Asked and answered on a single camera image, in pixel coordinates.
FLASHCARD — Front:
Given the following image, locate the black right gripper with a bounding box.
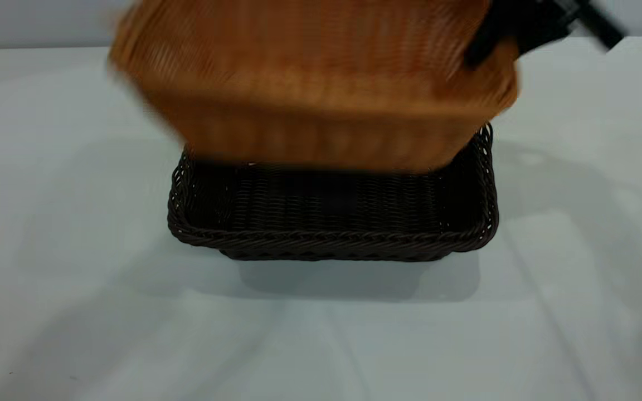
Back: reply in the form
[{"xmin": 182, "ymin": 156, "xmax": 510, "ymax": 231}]
[{"xmin": 465, "ymin": 0, "xmax": 572, "ymax": 71}]

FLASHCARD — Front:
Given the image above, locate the orange wicker basket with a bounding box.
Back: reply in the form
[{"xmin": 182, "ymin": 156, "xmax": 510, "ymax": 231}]
[{"xmin": 108, "ymin": 0, "xmax": 521, "ymax": 173}]

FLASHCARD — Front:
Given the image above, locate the black wicker basket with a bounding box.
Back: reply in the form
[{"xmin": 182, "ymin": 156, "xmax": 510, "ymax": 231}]
[{"xmin": 167, "ymin": 123, "xmax": 500, "ymax": 262}]

